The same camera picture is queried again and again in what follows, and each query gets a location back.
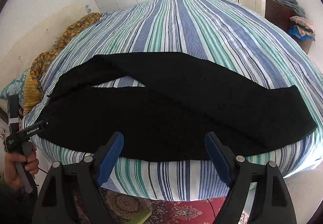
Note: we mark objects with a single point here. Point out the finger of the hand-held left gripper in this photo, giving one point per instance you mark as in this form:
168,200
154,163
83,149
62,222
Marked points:
45,124

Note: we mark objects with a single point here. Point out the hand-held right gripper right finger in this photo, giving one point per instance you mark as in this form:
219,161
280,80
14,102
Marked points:
217,155

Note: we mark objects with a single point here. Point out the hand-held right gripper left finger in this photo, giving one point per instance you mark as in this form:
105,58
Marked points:
111,155

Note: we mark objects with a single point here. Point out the black pants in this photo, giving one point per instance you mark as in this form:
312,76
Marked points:
176,117

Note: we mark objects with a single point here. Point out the person's left hand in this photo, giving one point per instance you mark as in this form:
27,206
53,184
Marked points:
11,165

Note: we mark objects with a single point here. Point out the teal patterned pillow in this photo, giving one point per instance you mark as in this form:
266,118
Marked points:
15,87

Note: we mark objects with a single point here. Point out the green flat object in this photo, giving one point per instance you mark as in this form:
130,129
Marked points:
142,217

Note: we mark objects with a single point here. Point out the red patterned rug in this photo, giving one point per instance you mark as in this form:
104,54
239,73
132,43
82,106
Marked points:
176,212

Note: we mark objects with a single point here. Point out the orange floral blanket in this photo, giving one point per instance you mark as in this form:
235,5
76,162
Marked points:
75,29

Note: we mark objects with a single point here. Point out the striped bed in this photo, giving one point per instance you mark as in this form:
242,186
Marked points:
189,27

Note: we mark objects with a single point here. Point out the brown wooden cabinet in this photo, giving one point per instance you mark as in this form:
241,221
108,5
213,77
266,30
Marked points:
277,16

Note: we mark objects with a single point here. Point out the colourful clothes pile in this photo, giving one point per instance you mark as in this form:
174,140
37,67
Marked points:
302,28

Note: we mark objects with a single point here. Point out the grey-blue cloth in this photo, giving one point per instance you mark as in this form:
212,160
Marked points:
287,4

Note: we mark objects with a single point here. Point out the teal wall sticker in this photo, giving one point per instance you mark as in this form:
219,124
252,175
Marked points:
88,8

